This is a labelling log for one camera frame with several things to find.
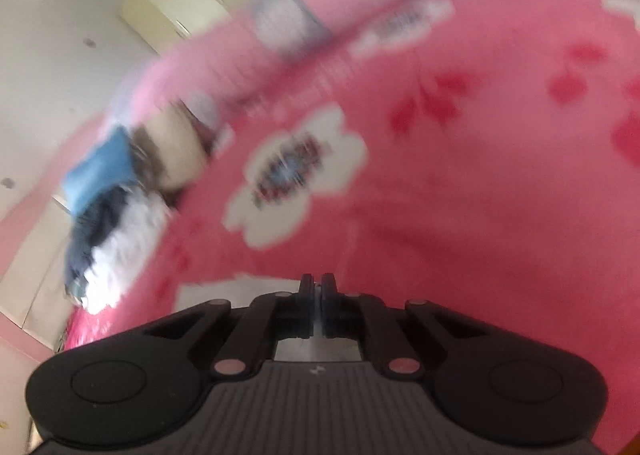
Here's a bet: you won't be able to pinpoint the dark grey garment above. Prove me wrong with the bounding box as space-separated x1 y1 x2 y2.
65 185 131 286

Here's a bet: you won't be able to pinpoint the beige pants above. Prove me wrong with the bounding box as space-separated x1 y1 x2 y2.
132 107 211 196

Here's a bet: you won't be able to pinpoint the pink headboard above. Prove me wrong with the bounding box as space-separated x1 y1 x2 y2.
0 115 116 351

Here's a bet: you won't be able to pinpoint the blue cloth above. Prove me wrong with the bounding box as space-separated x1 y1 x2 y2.
62 127 138 216

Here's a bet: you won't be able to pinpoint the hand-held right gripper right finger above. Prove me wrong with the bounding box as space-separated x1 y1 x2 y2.
320 273 488 378

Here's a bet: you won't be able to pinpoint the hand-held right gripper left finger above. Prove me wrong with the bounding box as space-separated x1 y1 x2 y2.
142 274 316 381

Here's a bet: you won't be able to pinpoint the white garment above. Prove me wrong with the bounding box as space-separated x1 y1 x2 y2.
82 195 173 311

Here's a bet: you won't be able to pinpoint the light grey shirt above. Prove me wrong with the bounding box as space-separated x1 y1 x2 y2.
175 272 366 363

